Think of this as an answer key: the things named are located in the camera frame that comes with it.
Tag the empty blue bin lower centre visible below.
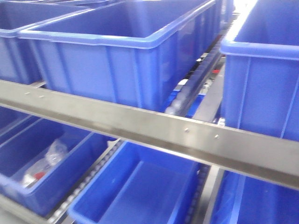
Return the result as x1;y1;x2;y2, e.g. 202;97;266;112
68;142;200;224

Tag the grey right shelf rack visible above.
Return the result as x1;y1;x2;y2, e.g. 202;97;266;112
0;79;299;224

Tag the clear plastic bag of parts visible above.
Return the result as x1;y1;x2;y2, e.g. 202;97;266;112
21;139;68;188

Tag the blue bin lower right corner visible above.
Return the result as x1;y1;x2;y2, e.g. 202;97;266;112
210;171;299;224

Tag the grey roller track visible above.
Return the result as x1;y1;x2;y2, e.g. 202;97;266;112
164;41;221;117

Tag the blue bin upper right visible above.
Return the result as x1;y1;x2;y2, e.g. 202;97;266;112
221;0;299;141

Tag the large blue bin upper shelf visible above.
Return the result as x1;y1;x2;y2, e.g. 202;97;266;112
19;0;221;111

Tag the blue bin with plastic bags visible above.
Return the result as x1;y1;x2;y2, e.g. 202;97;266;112
0;119;111;216

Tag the blue bin upper left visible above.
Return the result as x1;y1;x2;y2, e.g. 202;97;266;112
0;0;88;84

